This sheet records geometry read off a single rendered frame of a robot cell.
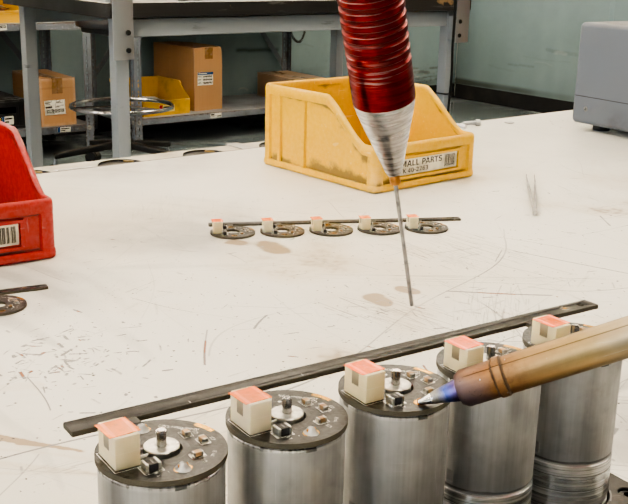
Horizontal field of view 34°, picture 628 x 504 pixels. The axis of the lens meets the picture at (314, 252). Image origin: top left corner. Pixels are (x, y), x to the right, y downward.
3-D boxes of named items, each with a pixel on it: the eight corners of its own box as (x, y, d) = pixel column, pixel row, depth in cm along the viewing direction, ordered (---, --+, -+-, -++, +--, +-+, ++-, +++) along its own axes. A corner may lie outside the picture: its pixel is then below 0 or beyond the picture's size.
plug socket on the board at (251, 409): (283, 427, 20) (283, 396, 20) (245, 437, 20) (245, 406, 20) (262, 412, 21) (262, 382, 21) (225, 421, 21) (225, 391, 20)
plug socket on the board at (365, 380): (394, 397, 22) (395, 368, 22) (361, 406, 21) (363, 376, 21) (371, 384, 22) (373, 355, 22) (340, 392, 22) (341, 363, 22)
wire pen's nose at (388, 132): (352, 184, 18) (340, 109, 18) (381, 154, 19) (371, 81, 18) (407, 193, 18) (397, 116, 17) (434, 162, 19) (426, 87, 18)
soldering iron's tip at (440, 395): (422, 417, 21) (467, 403, 21) (413, 396, 21) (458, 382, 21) (424, 407, 22) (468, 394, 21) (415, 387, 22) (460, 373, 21)
